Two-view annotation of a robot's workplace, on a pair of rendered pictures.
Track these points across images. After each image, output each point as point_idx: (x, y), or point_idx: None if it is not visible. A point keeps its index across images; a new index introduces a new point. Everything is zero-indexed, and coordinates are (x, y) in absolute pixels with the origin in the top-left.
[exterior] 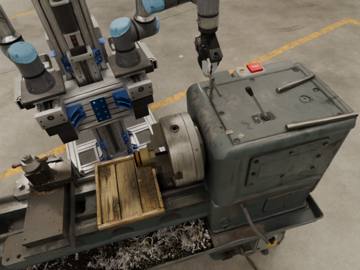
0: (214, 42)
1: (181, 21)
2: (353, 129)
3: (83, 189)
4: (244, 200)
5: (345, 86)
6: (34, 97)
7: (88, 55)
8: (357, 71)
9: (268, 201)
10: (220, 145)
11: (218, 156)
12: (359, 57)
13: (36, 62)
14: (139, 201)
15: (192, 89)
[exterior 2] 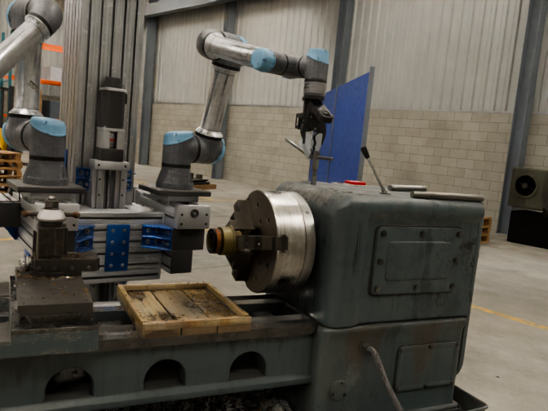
0: (322, 107)
1: (186, 278)
2: (497, 406)
3: (97, 310)
4: (369, 329)
5: (466, 360)
6: (38, 186)
7: (122, 166)
8: (476, 346)
9: (402, 351)
10: (341, 196)
11: (339, 205)
12: (473, 332)
13: (62, 141)
14: (205, 315)
15: (285, 184)
